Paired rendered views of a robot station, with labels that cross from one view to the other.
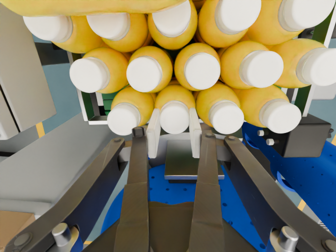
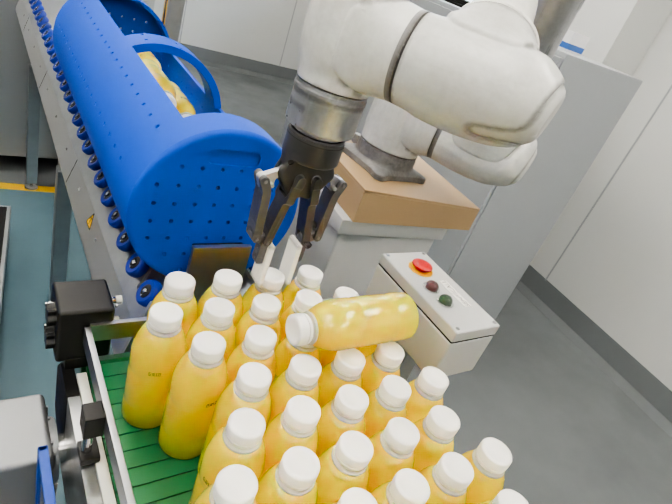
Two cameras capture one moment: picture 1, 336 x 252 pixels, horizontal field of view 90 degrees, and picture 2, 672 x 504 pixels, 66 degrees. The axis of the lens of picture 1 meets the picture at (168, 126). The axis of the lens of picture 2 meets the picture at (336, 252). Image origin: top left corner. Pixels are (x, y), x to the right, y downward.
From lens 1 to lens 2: 0.61 m
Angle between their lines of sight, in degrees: 42
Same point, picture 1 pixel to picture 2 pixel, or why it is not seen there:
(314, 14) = (205, 337)
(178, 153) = not seen: hidden behind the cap
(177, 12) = not seen: hidden behind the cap
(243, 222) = (182, 204)
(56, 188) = (340, 253)
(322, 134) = (67, 303)
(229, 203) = (185, 222)
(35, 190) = (360, 249)
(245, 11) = (258, 333)
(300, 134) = (97, 300)
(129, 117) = (307, 274)
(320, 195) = not seen: outside the picture
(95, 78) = (341, 293)
